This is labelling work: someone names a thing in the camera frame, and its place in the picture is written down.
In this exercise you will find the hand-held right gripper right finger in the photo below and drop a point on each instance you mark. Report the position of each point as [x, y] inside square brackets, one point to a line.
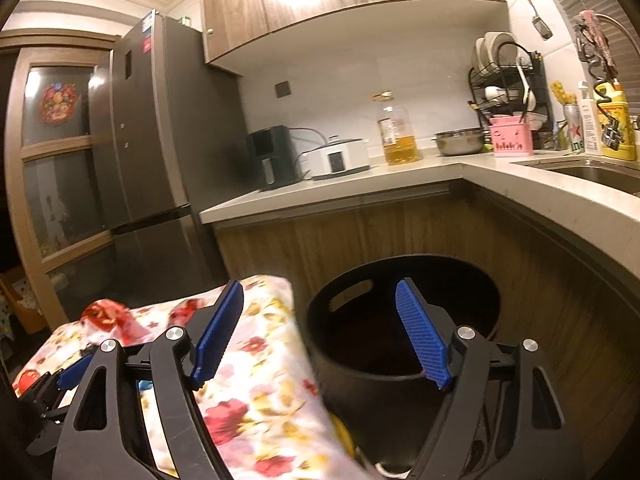
[422, 335]

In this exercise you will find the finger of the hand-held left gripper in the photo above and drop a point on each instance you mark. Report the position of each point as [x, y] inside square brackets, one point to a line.
[72, 372]

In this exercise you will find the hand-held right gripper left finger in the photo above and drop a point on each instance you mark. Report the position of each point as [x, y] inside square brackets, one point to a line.
[220, 330]

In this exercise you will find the red white printed plastic bag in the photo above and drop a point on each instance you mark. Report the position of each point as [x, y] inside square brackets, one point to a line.
[107, 317]

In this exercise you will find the blue plastic scrap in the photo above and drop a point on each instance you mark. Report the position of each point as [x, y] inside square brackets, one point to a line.
[146, 385]

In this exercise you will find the black trash bin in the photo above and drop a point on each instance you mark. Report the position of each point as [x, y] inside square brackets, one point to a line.
[350, 410]

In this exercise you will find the floral tablecloth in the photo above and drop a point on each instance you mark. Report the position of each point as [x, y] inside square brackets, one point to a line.
[270, 360]

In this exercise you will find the wooden kitchen counter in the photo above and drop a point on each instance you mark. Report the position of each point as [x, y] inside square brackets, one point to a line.
[500, 240]

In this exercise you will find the black air fryer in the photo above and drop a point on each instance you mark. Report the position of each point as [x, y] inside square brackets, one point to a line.
[272, 160]

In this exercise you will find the cooking oil bottle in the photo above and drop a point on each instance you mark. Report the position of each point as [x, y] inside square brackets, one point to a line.
[400, 145]

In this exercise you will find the white rice cooker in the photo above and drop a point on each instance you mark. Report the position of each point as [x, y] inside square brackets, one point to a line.
[340, 160]

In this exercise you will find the steel bowl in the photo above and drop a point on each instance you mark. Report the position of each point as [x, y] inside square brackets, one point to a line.
[457, 144]

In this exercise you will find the grey refrigerator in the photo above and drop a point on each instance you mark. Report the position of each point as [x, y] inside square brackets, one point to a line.
[165, 135]

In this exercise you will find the pink box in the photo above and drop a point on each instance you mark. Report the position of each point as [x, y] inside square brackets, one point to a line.
[510, 142]

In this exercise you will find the wooden glass door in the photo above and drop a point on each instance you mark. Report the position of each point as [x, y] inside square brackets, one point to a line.
[15, 160]

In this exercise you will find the steel sink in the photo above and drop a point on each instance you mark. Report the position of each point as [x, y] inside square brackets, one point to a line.
[590, 172]

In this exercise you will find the silver drink can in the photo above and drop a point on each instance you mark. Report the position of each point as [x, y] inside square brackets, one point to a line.
[574, 130]

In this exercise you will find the white ladle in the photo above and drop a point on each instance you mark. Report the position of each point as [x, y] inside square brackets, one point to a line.
[525, 90]

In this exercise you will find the white bottle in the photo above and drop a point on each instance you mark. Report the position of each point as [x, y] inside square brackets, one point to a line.
[590, 125]

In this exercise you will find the colourful floral sticker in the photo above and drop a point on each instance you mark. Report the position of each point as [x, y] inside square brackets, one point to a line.
[59, 102]

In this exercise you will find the yellow artificial flowers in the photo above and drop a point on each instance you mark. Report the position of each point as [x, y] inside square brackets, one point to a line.
[560, 92]

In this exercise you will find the black dish rack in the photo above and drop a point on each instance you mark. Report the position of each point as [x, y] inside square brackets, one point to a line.
[537, 75]

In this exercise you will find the white plate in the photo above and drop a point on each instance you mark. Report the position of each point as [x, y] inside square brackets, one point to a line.
[500, 47]
[480, 55]

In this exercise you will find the yellow bottle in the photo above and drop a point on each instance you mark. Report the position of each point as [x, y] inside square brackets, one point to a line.
[617, 125]

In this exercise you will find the hanging metal spatula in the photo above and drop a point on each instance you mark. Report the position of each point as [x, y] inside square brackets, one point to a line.
[542, 27]

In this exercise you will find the patterned rag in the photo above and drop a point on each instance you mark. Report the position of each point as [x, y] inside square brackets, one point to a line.
[595, 35]

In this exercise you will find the chrome faucet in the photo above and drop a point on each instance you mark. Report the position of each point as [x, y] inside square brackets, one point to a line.
[622, 24]

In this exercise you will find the dark wall socket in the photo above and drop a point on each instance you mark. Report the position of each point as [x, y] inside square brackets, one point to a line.
[283, 89]

